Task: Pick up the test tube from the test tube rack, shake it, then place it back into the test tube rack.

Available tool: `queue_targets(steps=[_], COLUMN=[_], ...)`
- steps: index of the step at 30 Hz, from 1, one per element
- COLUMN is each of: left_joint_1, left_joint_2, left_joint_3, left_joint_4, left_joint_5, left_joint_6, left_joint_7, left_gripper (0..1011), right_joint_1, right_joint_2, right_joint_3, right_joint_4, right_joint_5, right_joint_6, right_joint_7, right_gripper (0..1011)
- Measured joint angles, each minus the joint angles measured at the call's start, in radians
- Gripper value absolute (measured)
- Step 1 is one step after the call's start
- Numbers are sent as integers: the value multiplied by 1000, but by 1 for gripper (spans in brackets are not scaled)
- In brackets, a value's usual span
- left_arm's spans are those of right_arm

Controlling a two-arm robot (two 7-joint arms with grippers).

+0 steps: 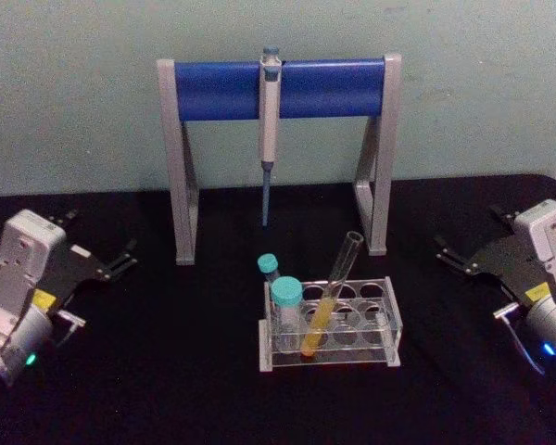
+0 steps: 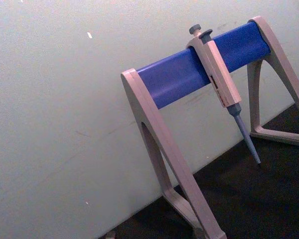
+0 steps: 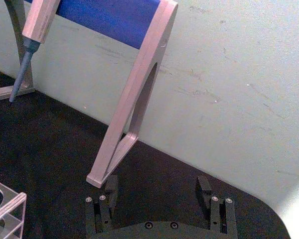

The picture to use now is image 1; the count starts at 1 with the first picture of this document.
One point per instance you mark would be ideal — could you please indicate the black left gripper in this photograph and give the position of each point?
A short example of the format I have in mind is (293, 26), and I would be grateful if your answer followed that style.
(76, 269)

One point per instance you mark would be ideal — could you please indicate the clear acrylic tube rack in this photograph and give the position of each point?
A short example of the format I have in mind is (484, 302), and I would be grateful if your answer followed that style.
(394, 324)

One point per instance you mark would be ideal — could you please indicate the wide tube with teal cap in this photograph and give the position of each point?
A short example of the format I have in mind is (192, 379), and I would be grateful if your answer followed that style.
(286, 292)

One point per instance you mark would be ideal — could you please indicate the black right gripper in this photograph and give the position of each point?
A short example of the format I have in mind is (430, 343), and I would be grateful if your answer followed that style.
(509, 269)

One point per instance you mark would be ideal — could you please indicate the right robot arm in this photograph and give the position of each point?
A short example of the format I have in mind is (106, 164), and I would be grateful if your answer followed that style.
(551, 273)

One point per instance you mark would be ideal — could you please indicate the grey and blue pipette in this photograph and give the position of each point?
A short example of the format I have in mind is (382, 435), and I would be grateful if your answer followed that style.
(269, 120)

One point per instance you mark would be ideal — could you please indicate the black table cloth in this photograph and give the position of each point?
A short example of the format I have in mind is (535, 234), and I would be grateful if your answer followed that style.
(176, 352)

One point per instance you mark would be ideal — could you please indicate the slim tube with teal cap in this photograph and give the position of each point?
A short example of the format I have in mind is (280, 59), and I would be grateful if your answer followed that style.
(267, 263)

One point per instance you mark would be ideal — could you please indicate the grey stand with blue bar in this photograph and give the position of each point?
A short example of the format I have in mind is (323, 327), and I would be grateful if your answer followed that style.
(213, 90)

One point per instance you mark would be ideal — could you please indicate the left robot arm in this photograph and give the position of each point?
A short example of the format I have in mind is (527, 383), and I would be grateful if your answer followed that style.
(16, 278)

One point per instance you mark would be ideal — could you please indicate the glass test tube yellow liquid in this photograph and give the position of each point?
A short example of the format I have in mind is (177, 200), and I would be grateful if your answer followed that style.
(324, 310)

